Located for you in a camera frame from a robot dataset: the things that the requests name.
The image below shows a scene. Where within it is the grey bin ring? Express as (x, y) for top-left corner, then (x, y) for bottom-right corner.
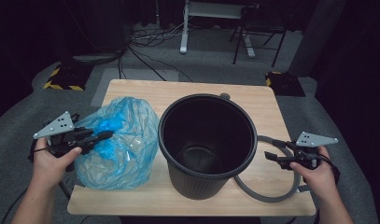
(233, 134), (303, 203)

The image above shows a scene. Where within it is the person's right hand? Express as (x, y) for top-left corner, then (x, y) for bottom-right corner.
(289, 146), (338, 200)

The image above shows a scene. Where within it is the person's left hand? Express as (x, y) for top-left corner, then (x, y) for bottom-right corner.
(32, 138), (83, 190)

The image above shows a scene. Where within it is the grey curtain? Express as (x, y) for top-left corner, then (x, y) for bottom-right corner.
(287, 0), (347, 78)

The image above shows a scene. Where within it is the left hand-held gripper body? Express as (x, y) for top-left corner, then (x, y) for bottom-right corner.
(33, 111), (96, 158)

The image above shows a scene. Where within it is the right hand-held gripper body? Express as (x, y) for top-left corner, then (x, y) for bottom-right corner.
(280, 132), (339, 171)

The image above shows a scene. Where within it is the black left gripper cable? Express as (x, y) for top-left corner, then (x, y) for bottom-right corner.
(0, 180), (73, 224)

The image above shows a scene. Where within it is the blue plastic trash bag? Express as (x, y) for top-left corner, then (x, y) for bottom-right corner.
(74, 96), (161, 190)

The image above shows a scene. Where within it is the black ribbed trash bin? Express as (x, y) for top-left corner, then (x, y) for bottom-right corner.
(158, 93), (259, 201)

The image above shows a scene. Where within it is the black folding chair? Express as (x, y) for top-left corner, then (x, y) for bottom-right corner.
(229, 3), (289, 68)

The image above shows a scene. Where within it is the long black floor cable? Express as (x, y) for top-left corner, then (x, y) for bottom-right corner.
(128, 46), (195, 83)

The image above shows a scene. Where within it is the tangled floor cable bundle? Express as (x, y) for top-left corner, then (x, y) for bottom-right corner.
(130, 21), (186, 49)

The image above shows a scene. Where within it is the black yellow striped floor plate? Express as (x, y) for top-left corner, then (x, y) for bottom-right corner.
(265, 71), (306, 97)
(42, 63), (93, 91)

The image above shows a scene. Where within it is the white desk frame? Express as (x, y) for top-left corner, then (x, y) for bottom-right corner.
(179, 0), (260, 60)

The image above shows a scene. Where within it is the dark flat stand base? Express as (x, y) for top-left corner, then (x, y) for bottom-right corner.
(73, 53), (122, 65)

